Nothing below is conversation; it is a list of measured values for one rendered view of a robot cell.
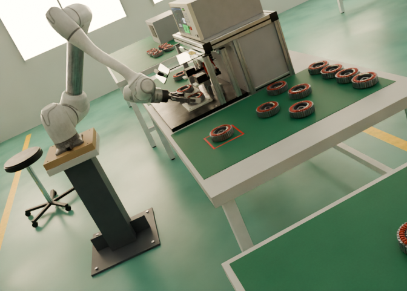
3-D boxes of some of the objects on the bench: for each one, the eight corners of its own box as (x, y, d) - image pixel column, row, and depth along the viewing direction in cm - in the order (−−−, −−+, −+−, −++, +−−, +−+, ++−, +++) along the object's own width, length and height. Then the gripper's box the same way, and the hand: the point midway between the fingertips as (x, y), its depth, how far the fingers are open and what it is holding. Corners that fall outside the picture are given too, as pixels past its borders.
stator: (295, 90, 215) (292, 83, 214) (315, 88, 208) (313, 81, 206) (286, 100, 208) (283, 94, 206) (306, 99, 201) (304, 92, 199)
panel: (248, 92, 232) (229, 41, 220) (211, 73, 292) (195, 32, 280) (249, 91, 232) (231, 40, 220) (212, 72, 292) (196, 31, 280)
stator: (264, 94, 227) (261, 88, 225) (281, 85, 229) (279, 78, 227) (274, 97, 217) (272, 91, 215) (292, 88, 219) (290, 81, 217)
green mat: (203, 179, 170) (203, 179, 170) (170, 135, 225) (170, 135, 225) (395, 81, 183) (395, 80, 183) (319, 62, 238) (319, 62, 238)
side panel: (252, 95, 232) (232, 40, 220) (249, 94, 235) (230, 40, 222) (295, 74, 236) (278, 19, 223) (292, 73, 239) (276, 19, 226)
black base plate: (172, 132, 227) (171, 129, 226) (151, 105, 285) (149, 102, 285) (249, 95, 234) (247, 91, 233) (212, 76, 292) (211, 73, 291)
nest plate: (189, 112, 240) (188, 109, 239) (182, 106, 253) (181, 104, 253) (212, 100, 242) (211, 98, 241) (205, 95, 255) (204, 93, 255)
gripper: (156, 97, 252) (192, 100, 259) (164, 106, 231) (203, 109, 237) (157, 85, 250) (194, 88, 256) (165, 93, 228) (205, 96, 235)
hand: (195, 98), depth 246 cm, fingers closed on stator, 11 cm apart
